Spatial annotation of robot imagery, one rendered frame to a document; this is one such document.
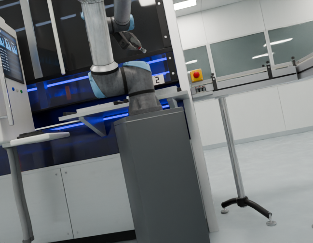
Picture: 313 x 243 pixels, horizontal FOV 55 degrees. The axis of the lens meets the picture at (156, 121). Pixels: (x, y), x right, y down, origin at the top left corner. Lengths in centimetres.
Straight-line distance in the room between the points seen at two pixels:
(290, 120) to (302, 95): 56
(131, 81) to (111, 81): 9
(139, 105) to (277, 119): 562
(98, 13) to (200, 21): 571
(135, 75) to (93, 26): 25
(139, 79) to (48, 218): 134
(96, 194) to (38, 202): 42
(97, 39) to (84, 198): 122
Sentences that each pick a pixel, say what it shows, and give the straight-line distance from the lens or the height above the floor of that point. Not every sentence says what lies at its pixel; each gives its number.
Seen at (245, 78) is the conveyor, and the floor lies 92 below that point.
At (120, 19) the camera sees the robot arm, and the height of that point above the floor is 124.
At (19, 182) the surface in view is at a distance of 208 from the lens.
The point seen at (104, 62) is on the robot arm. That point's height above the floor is 102.
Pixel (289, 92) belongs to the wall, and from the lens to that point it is 680.
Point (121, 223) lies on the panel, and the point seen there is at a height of 14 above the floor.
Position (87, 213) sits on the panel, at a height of 24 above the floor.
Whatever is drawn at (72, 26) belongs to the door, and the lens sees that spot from 218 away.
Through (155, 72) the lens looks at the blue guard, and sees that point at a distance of 195.
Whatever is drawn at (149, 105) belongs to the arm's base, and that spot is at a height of 82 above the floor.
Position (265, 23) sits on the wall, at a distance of 694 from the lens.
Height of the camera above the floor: 73
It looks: 1 degrees up
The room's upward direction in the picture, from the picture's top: 11 degrees counter-clockwise
